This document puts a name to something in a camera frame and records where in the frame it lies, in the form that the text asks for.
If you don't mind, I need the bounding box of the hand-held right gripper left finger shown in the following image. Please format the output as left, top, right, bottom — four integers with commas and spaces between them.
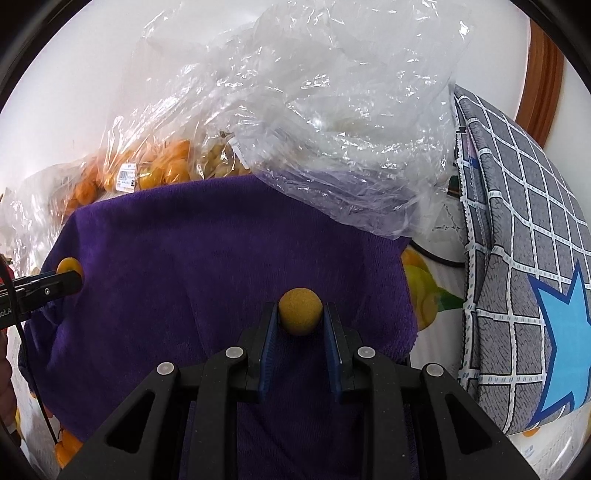
58, 302, 280, 480

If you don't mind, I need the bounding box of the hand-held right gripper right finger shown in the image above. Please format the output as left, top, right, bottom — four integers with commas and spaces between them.
323, 302, 532, 480

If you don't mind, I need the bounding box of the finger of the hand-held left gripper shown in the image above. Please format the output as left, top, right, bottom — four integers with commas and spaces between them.
16, 271, 83, 313
0, 272, 59, 294

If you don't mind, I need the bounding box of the small orange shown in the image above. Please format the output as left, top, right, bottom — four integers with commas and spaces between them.
56, 257, 85, 289

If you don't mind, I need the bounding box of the small round yellow fruit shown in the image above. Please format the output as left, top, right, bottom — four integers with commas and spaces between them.
278, 287, 323, 334

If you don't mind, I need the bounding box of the clear plastic bag of oranges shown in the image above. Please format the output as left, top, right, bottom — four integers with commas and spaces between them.
60, 37, 241, 217

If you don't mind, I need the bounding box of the clear bag of yellow fruits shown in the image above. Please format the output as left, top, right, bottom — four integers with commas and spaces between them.
191, 134, 264, 183

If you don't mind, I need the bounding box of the crumpled clear plastic bag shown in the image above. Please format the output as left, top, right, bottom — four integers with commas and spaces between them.
0, 166, 70, 273

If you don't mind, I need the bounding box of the purple towel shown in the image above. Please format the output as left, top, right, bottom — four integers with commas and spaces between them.
18, 174, 419, 480

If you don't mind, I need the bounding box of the fruit printed bedsheet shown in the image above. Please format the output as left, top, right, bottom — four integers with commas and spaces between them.
0, 203, 591, 480

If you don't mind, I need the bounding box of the grey checked pillow blue star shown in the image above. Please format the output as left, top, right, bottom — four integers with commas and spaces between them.
450, 83, 591, 437

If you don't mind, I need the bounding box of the clear plastic bag of fruit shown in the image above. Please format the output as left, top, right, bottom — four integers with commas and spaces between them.
203, 0, 476, 240

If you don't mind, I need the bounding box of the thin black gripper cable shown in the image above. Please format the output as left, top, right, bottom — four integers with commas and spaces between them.
0, 256, 61, 446

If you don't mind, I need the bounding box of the black cable on bedsheet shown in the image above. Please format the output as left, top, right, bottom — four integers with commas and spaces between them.
412, 242, 464, 267

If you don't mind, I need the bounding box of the brown wooden door frame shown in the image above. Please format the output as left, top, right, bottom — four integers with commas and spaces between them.
515, 21, 566, 148

